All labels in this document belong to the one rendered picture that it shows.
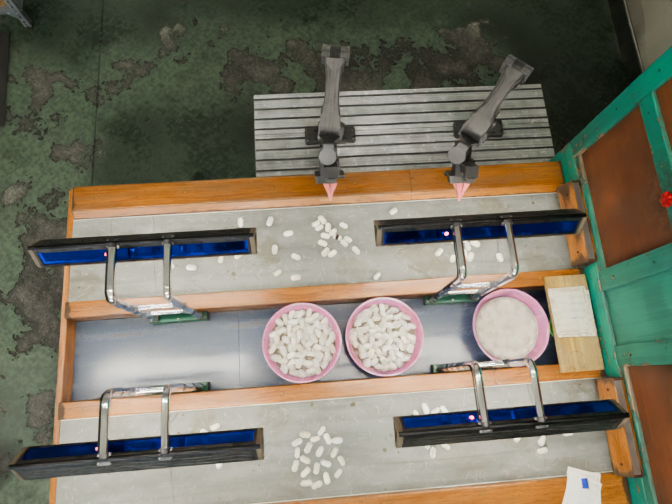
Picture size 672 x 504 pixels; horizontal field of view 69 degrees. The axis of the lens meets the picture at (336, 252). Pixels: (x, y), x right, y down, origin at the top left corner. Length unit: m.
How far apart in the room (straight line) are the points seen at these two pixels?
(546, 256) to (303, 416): 1.03
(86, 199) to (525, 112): 1.73
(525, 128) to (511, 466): 1.29
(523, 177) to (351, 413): 1.06
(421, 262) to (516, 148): 0.66
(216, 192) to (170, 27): 1.60
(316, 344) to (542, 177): 1.04
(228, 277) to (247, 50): 1.66
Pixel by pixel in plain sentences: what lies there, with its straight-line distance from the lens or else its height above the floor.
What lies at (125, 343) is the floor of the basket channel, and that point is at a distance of 1.90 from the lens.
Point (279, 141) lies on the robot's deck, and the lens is 2.01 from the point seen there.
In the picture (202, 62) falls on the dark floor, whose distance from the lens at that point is 3.08.
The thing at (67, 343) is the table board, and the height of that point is 0.73.
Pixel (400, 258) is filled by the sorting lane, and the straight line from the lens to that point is 1.79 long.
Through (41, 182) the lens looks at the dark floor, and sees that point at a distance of 3.01.
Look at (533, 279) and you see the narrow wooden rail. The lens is 1.88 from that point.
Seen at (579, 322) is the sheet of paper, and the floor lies 0.78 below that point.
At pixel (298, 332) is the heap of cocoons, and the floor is 0.74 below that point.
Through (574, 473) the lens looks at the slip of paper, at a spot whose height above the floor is 0.77.
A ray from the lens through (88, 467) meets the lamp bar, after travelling 1.49.
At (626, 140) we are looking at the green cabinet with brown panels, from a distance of 1.79.
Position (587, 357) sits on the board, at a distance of 1.91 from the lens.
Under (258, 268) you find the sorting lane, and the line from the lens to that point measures 1.76.
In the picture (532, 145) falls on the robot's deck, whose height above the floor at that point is 0.67.
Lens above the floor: 2.45
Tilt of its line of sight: 75 degrees down
